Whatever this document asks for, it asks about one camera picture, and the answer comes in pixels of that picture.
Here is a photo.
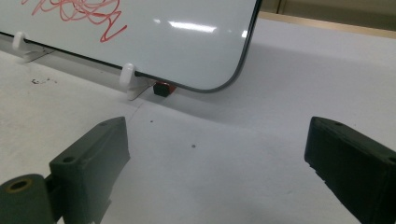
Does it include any white plastic board stand foot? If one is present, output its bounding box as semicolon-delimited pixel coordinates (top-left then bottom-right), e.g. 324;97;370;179
119;63;157;102
11;31;57;63

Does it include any white dry-erase board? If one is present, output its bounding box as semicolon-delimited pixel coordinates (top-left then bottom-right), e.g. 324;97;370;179
0;0;263;94

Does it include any small black and red block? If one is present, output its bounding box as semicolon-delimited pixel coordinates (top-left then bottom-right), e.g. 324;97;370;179
152;81;177;98

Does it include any light wooden rail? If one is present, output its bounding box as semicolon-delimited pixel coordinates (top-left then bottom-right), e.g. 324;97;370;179
258;10;396;40

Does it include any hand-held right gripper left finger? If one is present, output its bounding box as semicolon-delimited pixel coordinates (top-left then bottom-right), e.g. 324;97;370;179
49;116;132;224

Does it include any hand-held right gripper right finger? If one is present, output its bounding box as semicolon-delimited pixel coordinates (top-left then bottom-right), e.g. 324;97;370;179
304;116;396;224

